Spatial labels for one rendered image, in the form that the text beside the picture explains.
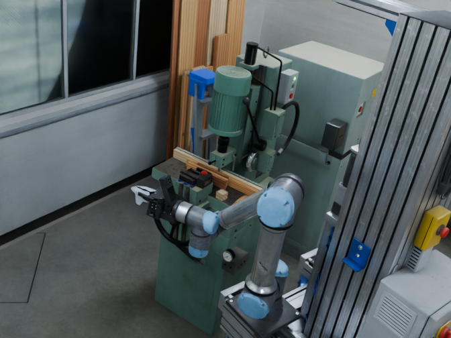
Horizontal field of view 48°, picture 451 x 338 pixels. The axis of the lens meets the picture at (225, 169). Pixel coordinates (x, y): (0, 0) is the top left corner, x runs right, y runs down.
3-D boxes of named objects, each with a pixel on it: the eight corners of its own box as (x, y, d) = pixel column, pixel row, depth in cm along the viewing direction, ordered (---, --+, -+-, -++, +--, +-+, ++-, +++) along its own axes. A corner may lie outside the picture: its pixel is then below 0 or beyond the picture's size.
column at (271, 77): (217, 175, 297) (235, 55, 261) (237, 162, 313) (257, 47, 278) (249, 190, 287) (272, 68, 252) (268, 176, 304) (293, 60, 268)
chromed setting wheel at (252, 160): (243, 174, 271) (246, 153, 265) (255, 165, 280) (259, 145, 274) (247, 176, 269) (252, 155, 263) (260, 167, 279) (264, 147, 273)
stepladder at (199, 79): (180, 225, 386) (183, 72, 334) (202, 213, 404) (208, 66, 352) (196, 234, 377) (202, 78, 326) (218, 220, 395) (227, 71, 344)
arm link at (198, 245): (215, 247, 197) (219, 224, 192) (202, 262, 188) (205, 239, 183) (198, 239, 200) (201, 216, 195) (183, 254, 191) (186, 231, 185)
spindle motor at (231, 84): (201, 129, 256) (208, 69, 241) (221, 119, 269) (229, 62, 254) (229, 141, 248) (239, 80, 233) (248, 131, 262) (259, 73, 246)
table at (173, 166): (139, 183, 270) (139, 173, 267) (175, 163, 293) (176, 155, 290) (233, 233, 244) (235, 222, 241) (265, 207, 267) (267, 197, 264)
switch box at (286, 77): (274, 100, 268) (280, 72, 260) (283, 96, 276) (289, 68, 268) (284, 104, 266) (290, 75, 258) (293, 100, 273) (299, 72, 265)
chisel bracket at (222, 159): (209, 166, 267) (211, 152, 263) (223, 157, 277) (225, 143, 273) (220, 172, 263) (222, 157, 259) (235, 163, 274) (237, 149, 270)
